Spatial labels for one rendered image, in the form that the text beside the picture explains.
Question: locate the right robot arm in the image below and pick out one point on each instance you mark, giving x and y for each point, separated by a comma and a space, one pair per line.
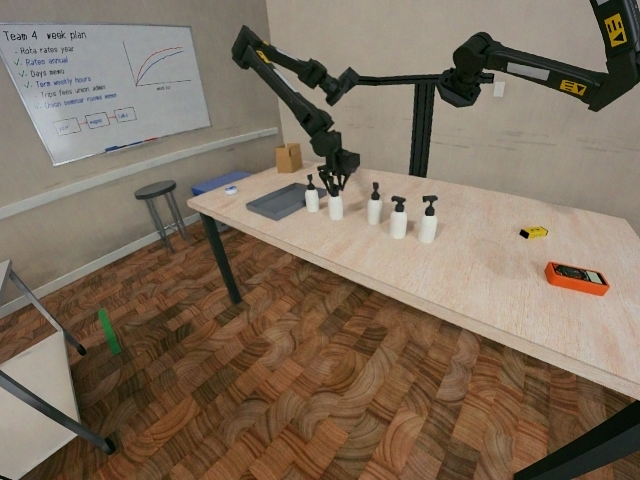
322, 144

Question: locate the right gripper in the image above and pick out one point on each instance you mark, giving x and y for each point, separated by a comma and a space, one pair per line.
335, 172

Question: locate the white pump bottle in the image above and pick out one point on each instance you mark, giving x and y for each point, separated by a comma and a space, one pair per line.
374, 215
335, 204
312, 199
398, 219
428, 221

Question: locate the orange pocket multimeter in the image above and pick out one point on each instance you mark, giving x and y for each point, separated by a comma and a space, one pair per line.
575, 278

